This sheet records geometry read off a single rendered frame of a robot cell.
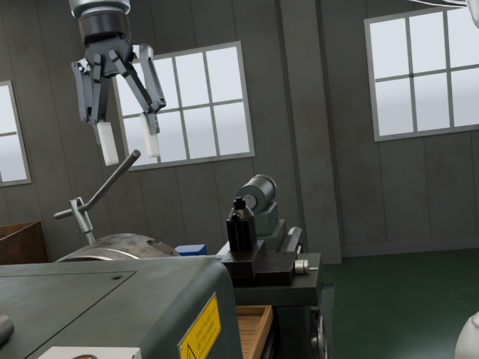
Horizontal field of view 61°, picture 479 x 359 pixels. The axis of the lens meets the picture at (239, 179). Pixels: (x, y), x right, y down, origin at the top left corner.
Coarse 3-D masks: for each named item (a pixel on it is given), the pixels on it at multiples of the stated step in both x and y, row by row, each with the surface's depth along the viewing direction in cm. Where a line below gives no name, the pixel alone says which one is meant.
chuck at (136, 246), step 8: (96, 240) 75; (104, 240) 72; (112, 240) 71; (120, 240) 71; (128, 240) 71; (136, 240) 72; (144, 240) 72; (152, 240) 73; (88, 248) 68; (96, 248) 67; (104, 248) 67; (112, 248) 67; (120, 248) 67; (128, 248) 68; (136, 248) 69; (144, 248) 69; (152, 248) 70; (136, 256) 66; (144, 256) 67; (152, 256) 68; (160, 256) 69; (168, 256) 70
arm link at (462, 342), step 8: (472, 320) 63; (464, 328) 63; (472, 328) 61; (464, 336) 62; (472, 336) 60; (456, 344) 65; (464, 344) 61; (472, 344) 60; (456, 352) 63; (464, 352) 61; (472, 352) 59
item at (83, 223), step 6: (78, 198) 71; (72, 204) 71; (78, 204) 71; (72, 210) 71; (78, 216) 71; (84, 216) 71; (78, 222) 71; (84, 222) 71; (90, 222) 72; (78, 228) 71; (84, 228) 71; (90, 228) 72; (84, 234) 72; (90, 234) 72; (90, 240) 72
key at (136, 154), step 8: (136, 152) 55; (128, 160) 56; (120, 168) 58; (128, 168) 58; (112, 176) 60; (120, 176) 59; (104, 184) 62; (112, 184) 61; (104, 192) 63; (96, 200) 66; (80, 208) 70; (88, 208) 68; (56, 216) 77; (64, 216) 75
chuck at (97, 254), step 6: (78, 252) 66; (84, 252) 65; (90, 252) 65; (96, 252) 65; (102, 252) 65; (108, 252) 65; (114, 252) 65; (120, 252) 66; (66, 258) 65; (72, 258) 64; (78, 258) 64; (84, 258) 64; (90, 258) 63; (96, 258) 63; (102, 258) 63; (108, 258) 63; (114, 258) 63; (120, 258) 64; (126, 258) 64; (132, 258) 65
